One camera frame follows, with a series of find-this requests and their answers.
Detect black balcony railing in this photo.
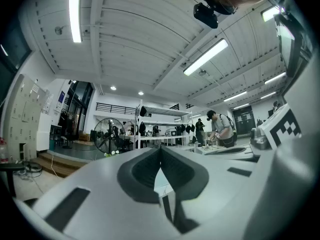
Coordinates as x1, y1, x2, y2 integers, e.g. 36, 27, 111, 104
95, 102, 138, 116

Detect white metal shelving rack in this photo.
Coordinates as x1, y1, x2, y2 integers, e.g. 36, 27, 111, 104
134, 99, 194, 150

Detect dark oval device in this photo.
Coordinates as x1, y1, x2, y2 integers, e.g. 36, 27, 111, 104
22, 160, 43, 174

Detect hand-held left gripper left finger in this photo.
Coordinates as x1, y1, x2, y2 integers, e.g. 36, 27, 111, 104
116, 145, 161, 205

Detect dark glass entrance doors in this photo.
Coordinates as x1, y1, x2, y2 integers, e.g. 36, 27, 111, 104
65, 80, 95, 141

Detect long white cable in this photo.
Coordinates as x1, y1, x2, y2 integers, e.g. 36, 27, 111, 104
50, 154, 63, 179

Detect clothes rack with dark garments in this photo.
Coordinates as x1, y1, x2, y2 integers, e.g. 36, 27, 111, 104
57, 108, 76, 150

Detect small grey device with wires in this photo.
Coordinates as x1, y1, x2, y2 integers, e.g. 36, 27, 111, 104
12, 168, 35, 183

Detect wooden step platform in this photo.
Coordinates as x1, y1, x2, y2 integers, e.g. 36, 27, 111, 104
31, 151, 89, 179

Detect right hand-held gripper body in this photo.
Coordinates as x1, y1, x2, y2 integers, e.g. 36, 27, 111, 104
249, 103, 302, 151

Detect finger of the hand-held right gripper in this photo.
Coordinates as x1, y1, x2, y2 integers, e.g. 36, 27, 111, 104
203, 151, 261, 163
206, 145, 251, 153

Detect white cabinet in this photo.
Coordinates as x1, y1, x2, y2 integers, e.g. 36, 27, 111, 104
36, 112, 53, 152

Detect bunch of black hanging bags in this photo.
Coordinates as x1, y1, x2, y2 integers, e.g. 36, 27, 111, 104
179, 123, 196, 135

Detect teal storage cabinet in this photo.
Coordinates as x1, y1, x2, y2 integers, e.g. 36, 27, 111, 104
49, 124, 63, 152

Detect pack of clear water bottles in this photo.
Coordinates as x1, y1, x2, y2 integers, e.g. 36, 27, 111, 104
0, 136, 10, 165

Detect black round side table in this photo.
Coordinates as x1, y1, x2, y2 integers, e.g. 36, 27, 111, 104
0, 162, 26, 199

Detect black standing fan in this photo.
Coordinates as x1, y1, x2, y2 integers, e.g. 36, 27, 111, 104
92, 117, 127, 155

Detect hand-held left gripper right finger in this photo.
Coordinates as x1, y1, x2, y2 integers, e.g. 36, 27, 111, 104
160, 145, 210, 202

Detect beige locker cabinet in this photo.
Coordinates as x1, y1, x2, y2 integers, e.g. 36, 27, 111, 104
5, 73, 48, 162

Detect black head-worn camera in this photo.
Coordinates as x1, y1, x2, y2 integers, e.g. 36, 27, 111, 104
193, 2, 219, 30

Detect black chest-mounted tablet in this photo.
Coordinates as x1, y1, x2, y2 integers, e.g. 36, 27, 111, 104
274, 13, 313, 78

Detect blue wall poster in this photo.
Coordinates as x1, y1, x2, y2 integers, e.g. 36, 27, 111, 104
57, 90, 67, 108

